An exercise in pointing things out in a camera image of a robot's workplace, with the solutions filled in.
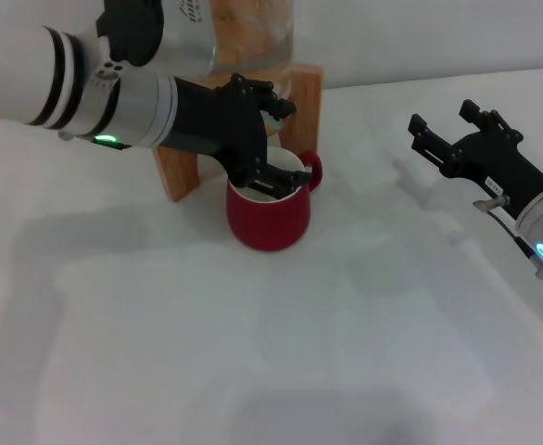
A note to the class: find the red cup white inside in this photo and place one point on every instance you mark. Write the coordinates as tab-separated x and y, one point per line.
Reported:
267	222

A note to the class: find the clear glass dispenser jar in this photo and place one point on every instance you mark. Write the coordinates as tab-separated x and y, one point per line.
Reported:
253	32

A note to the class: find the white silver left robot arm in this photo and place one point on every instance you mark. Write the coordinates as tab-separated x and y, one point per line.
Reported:
67	88

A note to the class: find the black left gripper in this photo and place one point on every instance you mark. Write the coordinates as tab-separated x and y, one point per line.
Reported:
225	125

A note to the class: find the wooden dispenser stand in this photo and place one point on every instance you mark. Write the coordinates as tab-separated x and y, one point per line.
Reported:
304	116

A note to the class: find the chrome faucet with lever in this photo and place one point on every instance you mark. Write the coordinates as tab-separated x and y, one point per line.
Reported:
275	125

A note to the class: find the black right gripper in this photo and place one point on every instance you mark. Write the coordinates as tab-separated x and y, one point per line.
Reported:
498	169

